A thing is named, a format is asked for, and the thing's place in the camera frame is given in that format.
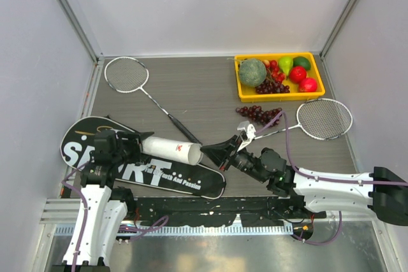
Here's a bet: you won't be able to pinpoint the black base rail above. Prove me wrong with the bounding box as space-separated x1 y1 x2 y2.
127 196 326 227

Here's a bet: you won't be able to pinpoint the yellow plastic tray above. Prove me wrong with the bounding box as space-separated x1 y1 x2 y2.
233 52 326 103

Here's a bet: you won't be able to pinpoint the aluminium frame bars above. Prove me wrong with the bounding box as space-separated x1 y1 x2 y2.
38 0 106 66

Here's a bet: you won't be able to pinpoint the white shuttlecock tube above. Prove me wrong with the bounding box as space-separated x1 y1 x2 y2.
142 136 203 166

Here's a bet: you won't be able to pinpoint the grape bunch in tray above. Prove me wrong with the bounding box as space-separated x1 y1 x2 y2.
255 80 290 94

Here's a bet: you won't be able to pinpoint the dark red grape bunch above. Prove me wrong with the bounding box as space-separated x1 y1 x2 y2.
235 105 282 126

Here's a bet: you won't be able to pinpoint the green lime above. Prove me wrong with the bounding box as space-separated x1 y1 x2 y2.
293 56 311 71

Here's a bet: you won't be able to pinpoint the white slotted cable duct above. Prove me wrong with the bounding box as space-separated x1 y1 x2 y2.
55 222 294 238

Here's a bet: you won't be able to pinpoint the badminton racket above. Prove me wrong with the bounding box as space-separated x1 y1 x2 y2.
255 98 353 141
104 57 201 144

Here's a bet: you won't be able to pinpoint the red pomegranate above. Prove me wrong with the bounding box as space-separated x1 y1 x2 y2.
298 78 318 92

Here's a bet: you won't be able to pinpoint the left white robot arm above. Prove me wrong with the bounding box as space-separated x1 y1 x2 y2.
51 130 153 271

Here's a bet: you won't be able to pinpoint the left badminton racket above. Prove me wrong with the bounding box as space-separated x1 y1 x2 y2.
104 57 201 144

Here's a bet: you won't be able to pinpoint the black racket bag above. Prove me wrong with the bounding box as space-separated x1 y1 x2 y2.
60 116 226 199

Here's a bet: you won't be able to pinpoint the green netted melon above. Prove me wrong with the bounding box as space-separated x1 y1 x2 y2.
238 59 266 87

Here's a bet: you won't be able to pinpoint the red cherries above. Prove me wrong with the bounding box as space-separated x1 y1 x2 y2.
262 60 286 83

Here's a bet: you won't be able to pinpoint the green pear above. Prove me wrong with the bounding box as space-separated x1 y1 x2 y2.
278 56 293 75

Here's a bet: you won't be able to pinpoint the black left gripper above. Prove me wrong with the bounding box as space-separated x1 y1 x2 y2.
112 131 156 165

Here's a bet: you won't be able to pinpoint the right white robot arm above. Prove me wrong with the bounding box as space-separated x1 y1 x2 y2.
201 136 407 226

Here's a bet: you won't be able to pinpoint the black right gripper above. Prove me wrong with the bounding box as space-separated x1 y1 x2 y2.
201 134 268 183

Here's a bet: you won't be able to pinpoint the red apple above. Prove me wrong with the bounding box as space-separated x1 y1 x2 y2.
288 66 307 84

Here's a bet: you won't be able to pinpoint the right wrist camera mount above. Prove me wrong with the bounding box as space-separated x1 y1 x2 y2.
237 120 256 145

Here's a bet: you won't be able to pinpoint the right badminton racket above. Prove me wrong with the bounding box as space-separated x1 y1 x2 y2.
255 98 353 141

